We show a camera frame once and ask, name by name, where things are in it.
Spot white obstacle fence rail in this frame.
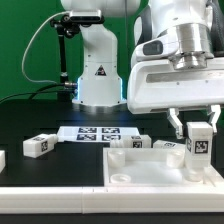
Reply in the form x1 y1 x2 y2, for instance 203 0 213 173
0 187 224 214

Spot camera on black stand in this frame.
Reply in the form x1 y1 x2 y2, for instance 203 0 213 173
50 11 104 102

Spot grey camera cable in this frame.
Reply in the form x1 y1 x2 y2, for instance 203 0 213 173
21 11 71 84

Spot white square tabletop panel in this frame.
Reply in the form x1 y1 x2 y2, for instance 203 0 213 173
103 148 224 190

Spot tag marker sheet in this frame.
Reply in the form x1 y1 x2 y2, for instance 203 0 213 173
57 126 139 142

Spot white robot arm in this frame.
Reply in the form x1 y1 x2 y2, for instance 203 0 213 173
61 0 224 138

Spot black cables on table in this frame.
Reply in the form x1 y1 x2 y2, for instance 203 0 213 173
0 80 79 104

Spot white block left edge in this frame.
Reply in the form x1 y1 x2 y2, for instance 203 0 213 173
0 150 6 173

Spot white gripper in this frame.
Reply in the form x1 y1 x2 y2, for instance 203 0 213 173
127 59 224 139

